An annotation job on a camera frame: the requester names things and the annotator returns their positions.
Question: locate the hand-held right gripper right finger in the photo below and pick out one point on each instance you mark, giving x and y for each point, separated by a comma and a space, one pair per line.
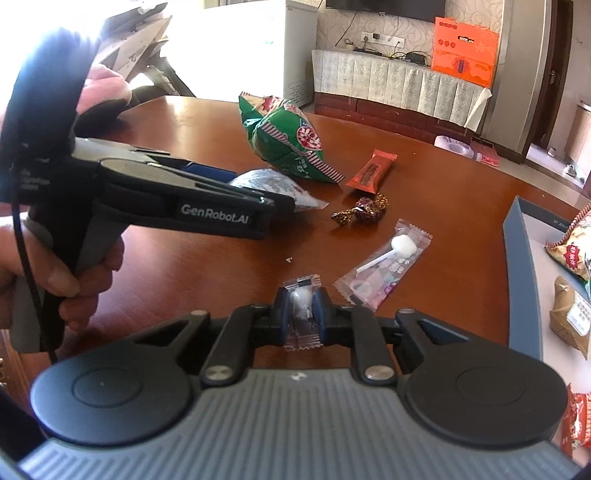
319, 318

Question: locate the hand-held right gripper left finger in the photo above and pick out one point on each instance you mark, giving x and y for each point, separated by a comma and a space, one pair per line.
282, 318

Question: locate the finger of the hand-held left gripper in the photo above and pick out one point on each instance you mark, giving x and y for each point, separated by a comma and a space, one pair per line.
207, 171

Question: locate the clear white candy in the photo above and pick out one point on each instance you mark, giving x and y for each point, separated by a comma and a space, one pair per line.
302, 304

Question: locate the silver printed snack packet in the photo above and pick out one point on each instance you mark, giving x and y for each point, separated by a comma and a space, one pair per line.
277, 184

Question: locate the green striped snack bag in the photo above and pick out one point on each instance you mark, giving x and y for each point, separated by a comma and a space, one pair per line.
286, 134

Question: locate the marshmallow lollipop packet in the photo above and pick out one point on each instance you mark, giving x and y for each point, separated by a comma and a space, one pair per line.
397, 258

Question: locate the brown foil candy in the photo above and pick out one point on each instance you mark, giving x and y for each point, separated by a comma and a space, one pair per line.
367, 210

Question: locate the orange red snack bar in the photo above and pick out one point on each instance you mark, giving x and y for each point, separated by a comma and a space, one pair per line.
371, 173

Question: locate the dark grey cardboard box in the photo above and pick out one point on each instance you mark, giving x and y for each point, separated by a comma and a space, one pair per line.
517, 258

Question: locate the brown snack packet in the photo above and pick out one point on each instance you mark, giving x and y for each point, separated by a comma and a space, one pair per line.
570, 318

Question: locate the red white snack packet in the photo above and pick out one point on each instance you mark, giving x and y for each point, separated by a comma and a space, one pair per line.
579, 424

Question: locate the person's left hand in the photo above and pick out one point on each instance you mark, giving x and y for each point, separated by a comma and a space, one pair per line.
92, 281

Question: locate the pink plush slipper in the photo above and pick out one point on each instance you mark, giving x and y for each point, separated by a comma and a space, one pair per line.
104, 87

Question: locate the white chest freezer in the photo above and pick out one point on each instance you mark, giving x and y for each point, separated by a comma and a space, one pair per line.
300, 60

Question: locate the printed cardboard box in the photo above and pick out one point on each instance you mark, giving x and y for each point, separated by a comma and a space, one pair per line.
134, 46

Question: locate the dark wooden television cabinet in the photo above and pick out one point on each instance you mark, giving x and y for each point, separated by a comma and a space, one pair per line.
369, 113

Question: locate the cabinet with white cloth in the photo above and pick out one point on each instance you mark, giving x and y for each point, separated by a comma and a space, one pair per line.
392, 78

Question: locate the white detergent bottle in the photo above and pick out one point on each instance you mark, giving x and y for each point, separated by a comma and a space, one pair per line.
455, 146

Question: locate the red floor mat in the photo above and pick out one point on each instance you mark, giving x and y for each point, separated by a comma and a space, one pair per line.
487, 154

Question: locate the black router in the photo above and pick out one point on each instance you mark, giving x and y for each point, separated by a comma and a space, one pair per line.
418, 57

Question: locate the orange gift box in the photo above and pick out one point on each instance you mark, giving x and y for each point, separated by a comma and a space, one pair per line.
464, 53

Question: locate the metal bowl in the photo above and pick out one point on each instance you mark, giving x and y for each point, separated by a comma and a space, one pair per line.
569, 170

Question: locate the wooden side cabinet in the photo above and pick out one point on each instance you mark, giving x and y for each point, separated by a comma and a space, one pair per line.
579, 134

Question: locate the dark wooden door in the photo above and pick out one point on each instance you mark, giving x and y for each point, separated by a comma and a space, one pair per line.
551, 92

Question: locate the black metal frame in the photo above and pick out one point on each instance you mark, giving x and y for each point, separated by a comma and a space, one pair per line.
161, 81

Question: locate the white wall sockets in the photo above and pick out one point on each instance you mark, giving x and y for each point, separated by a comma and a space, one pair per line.
381, 39

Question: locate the black wall television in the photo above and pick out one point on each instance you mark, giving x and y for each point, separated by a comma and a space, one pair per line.
383, 8

